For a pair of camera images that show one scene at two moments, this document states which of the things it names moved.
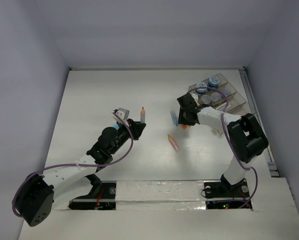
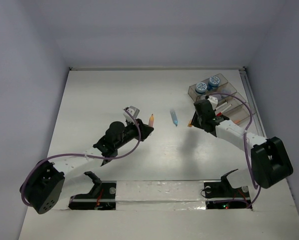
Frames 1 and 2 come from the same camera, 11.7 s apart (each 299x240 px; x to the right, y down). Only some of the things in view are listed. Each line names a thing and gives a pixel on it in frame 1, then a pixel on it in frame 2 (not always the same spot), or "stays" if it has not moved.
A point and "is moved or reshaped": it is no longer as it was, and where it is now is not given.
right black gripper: x=182 y=120 -> x=195 y=121
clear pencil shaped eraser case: x=142 y=115 is moved or reshaped
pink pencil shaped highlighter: x=173 y=142 -> x=151 y=121
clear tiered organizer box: x=216 y=92 stays
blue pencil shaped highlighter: x=175 y=117 stays
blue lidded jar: x=201 y=90 stays
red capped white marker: x=221 y=106 -> x=220 y=113
